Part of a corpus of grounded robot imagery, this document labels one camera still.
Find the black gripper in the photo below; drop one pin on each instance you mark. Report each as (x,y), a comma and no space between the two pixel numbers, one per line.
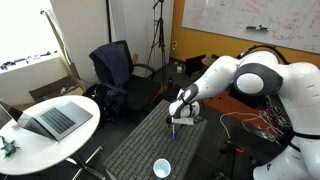
(182,120)

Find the white pen with blue cap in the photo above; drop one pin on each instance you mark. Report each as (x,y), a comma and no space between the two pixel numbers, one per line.
(173,136)

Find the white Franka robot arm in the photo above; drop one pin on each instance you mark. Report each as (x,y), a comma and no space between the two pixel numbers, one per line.
(266,86)

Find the light blue cup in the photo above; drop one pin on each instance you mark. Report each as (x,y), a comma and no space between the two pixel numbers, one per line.
(161,168)

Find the dark bottle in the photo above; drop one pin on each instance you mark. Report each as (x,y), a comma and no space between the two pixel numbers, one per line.
(170,83)

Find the black office chair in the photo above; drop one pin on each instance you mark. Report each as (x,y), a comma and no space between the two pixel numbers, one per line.
(136,90)

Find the small white box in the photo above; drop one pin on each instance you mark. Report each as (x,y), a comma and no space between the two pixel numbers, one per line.
(179,69)

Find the orange rug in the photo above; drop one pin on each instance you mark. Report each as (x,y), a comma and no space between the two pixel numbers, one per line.
(230,106)

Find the black flat panel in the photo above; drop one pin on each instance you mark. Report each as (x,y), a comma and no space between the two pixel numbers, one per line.
(195,65)

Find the navy blue cloth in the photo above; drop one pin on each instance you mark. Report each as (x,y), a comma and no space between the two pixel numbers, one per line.
(111,65)

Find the grey open laptop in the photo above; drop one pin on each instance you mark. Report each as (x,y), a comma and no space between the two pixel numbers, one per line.
(56,118)

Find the large open cardboard box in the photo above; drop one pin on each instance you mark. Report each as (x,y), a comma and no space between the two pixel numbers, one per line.
(53,88)

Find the black whiteboard eraser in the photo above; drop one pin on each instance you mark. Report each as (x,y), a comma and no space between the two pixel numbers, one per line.
(257,28)

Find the round white table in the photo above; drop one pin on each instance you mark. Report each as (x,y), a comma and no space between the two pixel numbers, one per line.
(40,150)

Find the whiteboard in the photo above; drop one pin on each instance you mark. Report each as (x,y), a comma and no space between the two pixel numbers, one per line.
(253,16)

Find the green toy figure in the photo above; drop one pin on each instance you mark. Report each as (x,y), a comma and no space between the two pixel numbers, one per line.
(8,147)

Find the black camera tripod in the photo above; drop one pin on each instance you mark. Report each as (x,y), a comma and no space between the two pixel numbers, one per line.
(160,40)

